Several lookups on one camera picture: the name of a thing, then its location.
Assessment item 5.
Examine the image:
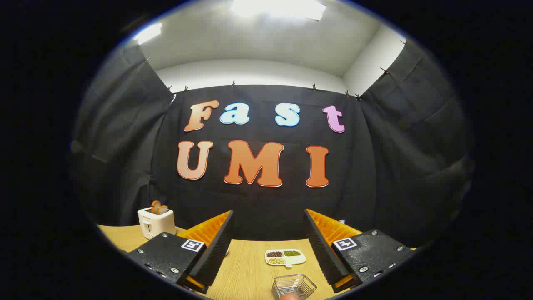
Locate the metal wire basket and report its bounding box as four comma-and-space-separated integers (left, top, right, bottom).
272, 274, 317, 300

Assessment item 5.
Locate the small ceiling light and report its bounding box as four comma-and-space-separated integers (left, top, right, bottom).
133, 23, 163, 45

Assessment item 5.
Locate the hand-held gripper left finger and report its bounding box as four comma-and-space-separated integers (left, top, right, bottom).
127, 210, 234, 295

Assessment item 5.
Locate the white divided dish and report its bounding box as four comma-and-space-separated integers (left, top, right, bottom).
265, 249, 307, 268

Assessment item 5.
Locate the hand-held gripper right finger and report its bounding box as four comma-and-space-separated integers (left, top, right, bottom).
304, 208, 417, 293

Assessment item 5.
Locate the white toaster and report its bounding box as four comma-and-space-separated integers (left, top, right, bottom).
138, 207, 177, 240

